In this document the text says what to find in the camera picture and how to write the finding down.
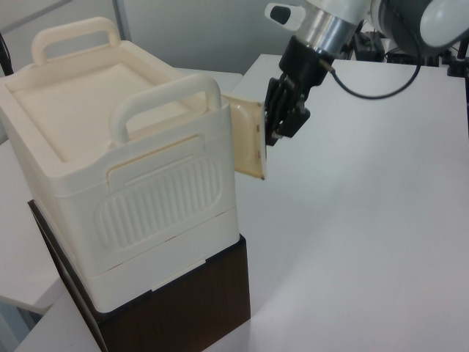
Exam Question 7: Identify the dark brown wooden box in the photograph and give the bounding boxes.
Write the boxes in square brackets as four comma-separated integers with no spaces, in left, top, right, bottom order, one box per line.
[27,199,252,352]

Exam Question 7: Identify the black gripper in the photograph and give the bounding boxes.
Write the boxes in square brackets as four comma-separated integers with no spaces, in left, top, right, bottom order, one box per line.
[262,35,331,148]

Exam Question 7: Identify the black tripod leg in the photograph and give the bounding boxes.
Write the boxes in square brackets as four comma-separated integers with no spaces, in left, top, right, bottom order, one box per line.
[0,31,15,78]

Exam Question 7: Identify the black electronics box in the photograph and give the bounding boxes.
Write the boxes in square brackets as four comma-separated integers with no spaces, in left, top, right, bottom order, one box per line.
[386,47,443,67]

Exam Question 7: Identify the black clamp stand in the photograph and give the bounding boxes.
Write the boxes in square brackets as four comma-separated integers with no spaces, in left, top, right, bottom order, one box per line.
[445,34,469,78]

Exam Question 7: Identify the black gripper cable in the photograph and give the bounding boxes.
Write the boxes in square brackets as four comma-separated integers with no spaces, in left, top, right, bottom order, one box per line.
[320,0,422,100]

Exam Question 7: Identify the cream plastic cabinet door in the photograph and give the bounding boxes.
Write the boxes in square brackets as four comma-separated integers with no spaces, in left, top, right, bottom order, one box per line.
[221,91,268,182]

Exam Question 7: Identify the cream plastic storage cabinet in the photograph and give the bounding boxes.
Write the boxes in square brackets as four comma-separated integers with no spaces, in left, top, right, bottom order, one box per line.
[0,16,241,312]

